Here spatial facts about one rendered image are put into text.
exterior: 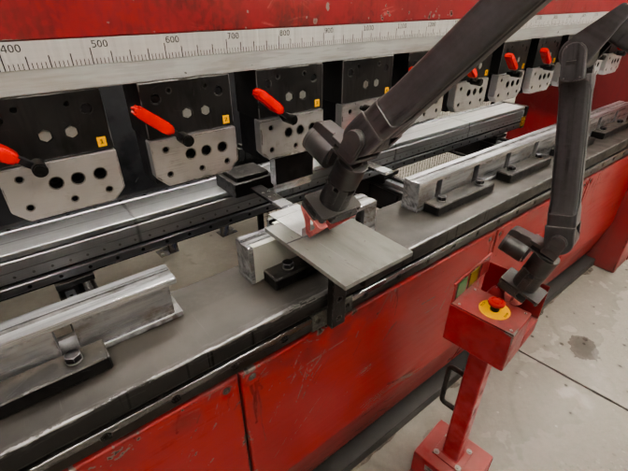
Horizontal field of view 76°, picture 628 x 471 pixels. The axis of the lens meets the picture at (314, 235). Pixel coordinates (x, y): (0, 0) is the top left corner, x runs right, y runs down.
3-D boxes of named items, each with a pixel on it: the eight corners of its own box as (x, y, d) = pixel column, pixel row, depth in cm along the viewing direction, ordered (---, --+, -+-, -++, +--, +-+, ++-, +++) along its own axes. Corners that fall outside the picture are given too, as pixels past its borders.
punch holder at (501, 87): (492, 103, 120) (506, 42, 111) (467, 98, 125) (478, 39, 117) (518, 96, 128) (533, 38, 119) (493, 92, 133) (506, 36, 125)
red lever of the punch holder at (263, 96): (263, 87, 66) (299, 118, 73) (249, 83, 69) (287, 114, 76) (257, 96, 66) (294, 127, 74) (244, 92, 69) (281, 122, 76)
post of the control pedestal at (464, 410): (455, 463, 131) (493, 345, 104) (441, 452, 135) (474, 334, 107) (463, 452, 135) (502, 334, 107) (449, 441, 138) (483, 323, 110)
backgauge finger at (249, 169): (267, 221, 94) (265, 201, 91) (216, 185, 111) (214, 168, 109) (308, 206, 100) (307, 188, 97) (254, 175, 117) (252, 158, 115)
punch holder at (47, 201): (16, 225, 56) (-36, 103, 47) (9, 204, 62) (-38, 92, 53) (128, 196, 64) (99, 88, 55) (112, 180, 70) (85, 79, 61)
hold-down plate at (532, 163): (508, 183, 140) (511, 175, 138) (494, 178, 143) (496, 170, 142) (549, 164, 156) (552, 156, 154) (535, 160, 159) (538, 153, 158)
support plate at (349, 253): (345, 291, 70) (345, 286, 70) (264, 231, 88) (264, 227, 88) (412, 255, 80) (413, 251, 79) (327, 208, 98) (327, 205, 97)
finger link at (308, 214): (291, 226, 84) (303, 196, 77) (317, 216, 88) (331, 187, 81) (308, 250, 82) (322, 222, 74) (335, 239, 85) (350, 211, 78)
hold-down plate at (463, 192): (436, 217, 118) (438, 207, 117) (422, 210, 122) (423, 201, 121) (492, 191, 134) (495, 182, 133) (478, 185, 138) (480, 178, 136)
